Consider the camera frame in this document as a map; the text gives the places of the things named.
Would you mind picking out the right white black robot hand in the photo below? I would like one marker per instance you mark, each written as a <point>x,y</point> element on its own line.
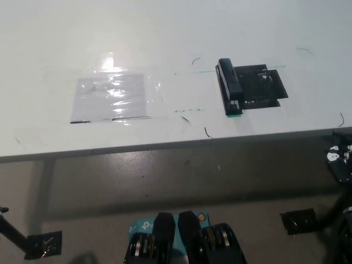
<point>339,165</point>

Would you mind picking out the black desk stapler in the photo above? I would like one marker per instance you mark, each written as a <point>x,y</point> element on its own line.
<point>233,82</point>

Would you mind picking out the small green tape piece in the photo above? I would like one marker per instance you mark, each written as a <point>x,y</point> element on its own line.
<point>234,116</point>

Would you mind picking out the clear plastic film cover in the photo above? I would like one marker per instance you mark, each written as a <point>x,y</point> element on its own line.
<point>154,85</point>

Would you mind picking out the white paper sheet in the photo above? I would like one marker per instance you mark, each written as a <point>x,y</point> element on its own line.
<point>107,99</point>

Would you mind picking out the grey table leg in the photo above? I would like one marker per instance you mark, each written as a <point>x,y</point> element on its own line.
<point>41,192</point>

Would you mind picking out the black square base plate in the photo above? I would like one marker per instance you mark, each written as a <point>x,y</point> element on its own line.
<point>261,90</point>

